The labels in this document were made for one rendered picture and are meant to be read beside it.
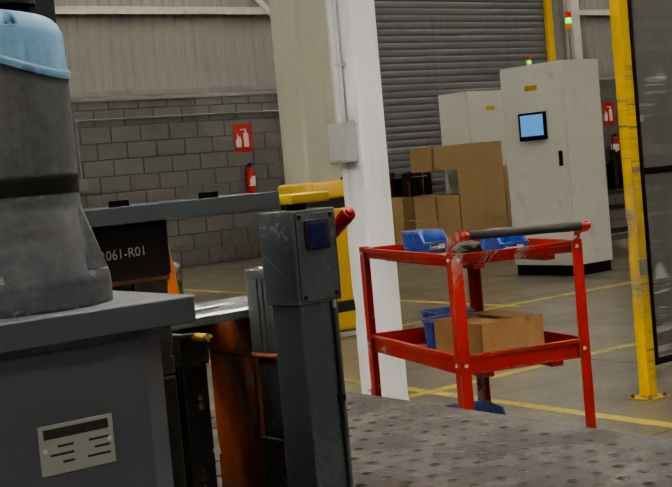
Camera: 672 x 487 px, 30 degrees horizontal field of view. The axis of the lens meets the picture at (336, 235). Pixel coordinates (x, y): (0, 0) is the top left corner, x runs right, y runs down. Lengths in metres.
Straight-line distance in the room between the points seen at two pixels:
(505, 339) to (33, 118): 3.04
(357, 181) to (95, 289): 4.73
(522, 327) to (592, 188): 8.10
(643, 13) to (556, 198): 5.92
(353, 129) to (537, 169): 6.50
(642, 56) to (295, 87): 3.41
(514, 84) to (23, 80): 11.31
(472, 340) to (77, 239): 2.98
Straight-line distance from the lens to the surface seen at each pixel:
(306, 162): 8.80
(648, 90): 6.08
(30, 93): 0.95
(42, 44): 0.96
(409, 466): 2.05
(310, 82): 8.87
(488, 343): 3.85
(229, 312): 1.75
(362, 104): 5.65
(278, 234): 1.49
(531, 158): 12.06
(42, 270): 0.93
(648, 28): 6.12
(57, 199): 0.95
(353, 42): 5.66
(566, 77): 11.81
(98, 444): 0.93
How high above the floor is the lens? 1.19
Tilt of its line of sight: 3 degrees down
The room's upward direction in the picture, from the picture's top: 5 degrees counter-clockwise
